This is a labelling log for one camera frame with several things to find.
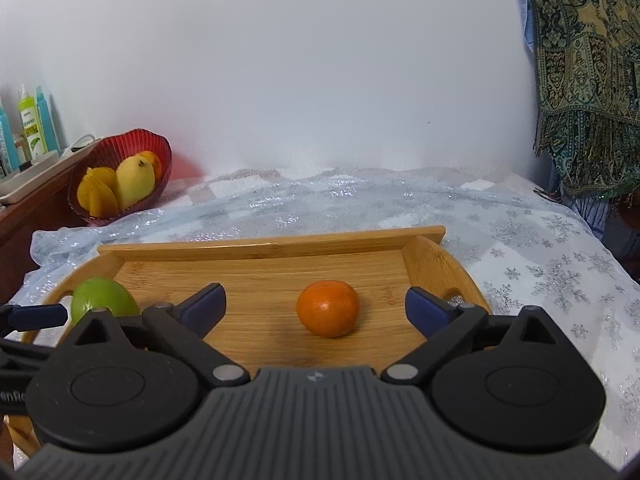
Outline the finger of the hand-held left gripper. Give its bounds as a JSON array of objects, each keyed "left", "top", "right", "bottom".
[
  {"left": 0, "top": 305, "right": 69, "bottom": 332},
  {"left": 0, "top": 339, "right": 53, "bottom": 368}
]

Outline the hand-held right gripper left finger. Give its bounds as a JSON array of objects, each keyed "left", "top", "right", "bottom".
[{"left": 62, "top": 284, "right": 250, "bottom": 389}]

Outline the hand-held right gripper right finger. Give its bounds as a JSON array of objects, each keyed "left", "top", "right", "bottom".
[{"left": 381, "top": 286, "right": 571, "bottom": 387}]

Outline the wooden tray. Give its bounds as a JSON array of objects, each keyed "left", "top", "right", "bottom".
[{"left": 5, "top": 226, "right": 493, "bottom": 458}]

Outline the green apple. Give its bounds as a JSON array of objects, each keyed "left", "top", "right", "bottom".
[{"left": 70, "top": 277, "right": 141, "bottom": 326}]

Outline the small mandarin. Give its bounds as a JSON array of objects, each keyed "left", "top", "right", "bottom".
[{"left": 296, "top": 280, "right": 361, "bottom": 338}]

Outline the brown wooden cabinet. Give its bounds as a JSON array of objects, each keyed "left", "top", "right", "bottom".
[{"left": 0, "top": 150, "right": 101, "bottom": 306}]

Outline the sheer snowflake tablecloth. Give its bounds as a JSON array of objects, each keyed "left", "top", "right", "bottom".
[{"left": 0, "top": 165, "right": 640, "bottom": 476}]

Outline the yellow star fruit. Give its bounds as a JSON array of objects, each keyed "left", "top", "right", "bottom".
[{"left": 76, "top": 167, "right": 121, "bottom": 215}]

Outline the yellow mango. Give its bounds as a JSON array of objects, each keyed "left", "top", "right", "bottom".
[{"left": 116, "top": 156, "right": 156, "bottom": 209}]

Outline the orange in bowl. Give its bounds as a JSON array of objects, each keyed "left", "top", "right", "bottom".
[{"left": 139, "top": 150, "right": 163, "bottom": 181}]

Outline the red glass bowl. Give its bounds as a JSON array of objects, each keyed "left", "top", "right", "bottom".
[{"left": 67, "top": 129, "right": 173, "bottom": 227}]

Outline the green spray bottle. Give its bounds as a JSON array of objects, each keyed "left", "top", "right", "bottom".
[{"left": 18, "top": 84, "right": 48, "bottom": 161}]

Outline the brown wooden bench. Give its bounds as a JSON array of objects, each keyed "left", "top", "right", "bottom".
[{"left": 600, "top": 195, "right": 640, "bottom": 286}]

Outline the green patterned fringed shawl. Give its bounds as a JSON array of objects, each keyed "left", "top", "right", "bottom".
[{"left": 520, "top": 0, "right": 640, "bottom": 198}]

